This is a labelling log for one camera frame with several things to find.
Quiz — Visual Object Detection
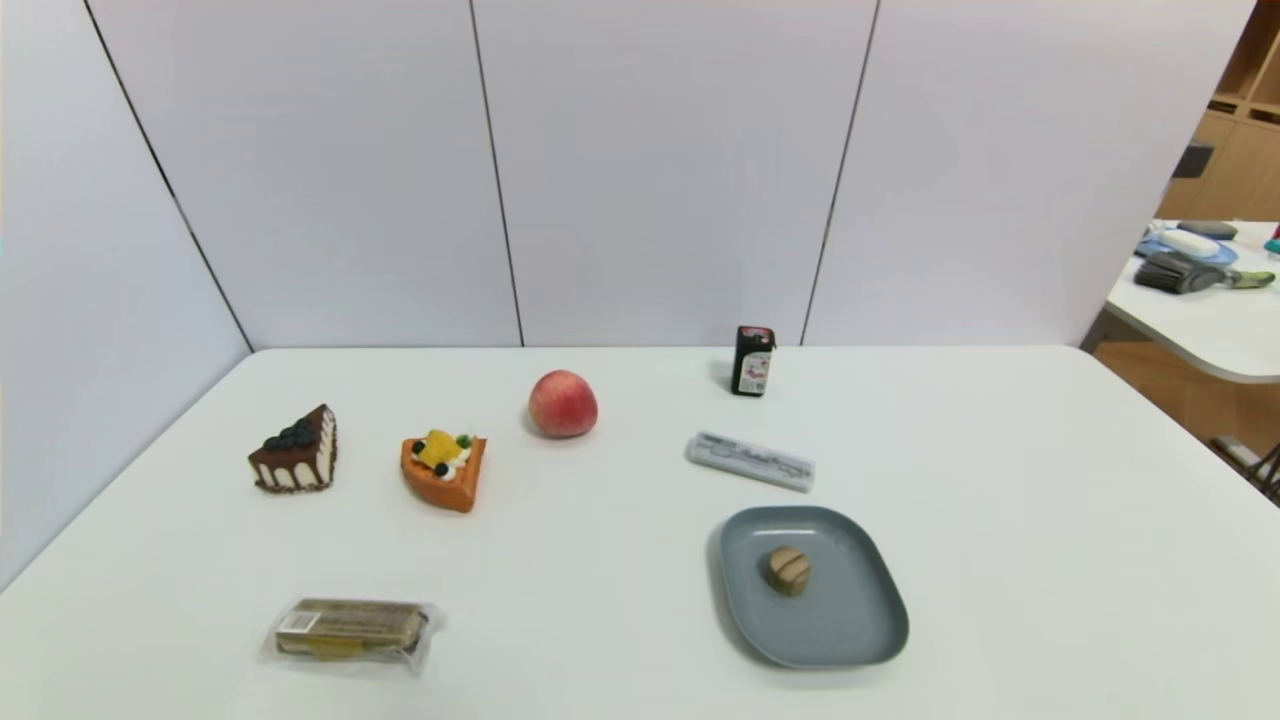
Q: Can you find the red peach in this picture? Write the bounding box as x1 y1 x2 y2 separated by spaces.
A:
528 369 600 440

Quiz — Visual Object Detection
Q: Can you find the white background table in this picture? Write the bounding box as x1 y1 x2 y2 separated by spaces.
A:
1104 220 1280 385

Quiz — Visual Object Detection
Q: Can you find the white oblong object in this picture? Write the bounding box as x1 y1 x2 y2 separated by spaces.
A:
1160 229 1223 259

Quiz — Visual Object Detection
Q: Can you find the small dark drink carton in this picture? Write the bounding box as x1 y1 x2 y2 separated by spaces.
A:
730 325 777 398

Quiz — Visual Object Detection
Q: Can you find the black brush head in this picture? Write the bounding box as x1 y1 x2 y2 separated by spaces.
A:
1134 250 1229 296

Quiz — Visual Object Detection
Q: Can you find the long grey white packet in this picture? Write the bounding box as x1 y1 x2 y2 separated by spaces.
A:
685 430 817 494

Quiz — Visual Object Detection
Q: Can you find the blue plate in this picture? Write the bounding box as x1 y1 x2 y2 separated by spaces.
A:
1136 232 1241 269

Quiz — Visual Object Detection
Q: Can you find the wooden shelf cabinet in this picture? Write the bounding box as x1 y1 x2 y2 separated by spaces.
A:
1157 0 1280 223

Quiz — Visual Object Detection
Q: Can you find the dark chair frame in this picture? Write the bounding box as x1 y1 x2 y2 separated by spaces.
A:
1208 434 1280 506

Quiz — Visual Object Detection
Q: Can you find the chocolate cake slice with blueberries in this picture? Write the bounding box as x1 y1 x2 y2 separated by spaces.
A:
248 403 339 494

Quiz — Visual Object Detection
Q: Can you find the grey blue oval dish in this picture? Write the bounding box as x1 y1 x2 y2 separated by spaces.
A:
717 505 911 670

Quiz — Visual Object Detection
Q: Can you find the clear wrapped brown snack pack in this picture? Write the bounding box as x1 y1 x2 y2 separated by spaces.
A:
264 596 447 675

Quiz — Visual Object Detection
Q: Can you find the small tan round cookie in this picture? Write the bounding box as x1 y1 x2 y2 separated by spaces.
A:
767 545 813 598

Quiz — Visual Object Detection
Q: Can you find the orange cake slice with fruit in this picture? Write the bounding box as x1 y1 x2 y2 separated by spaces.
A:
400 429 489 515

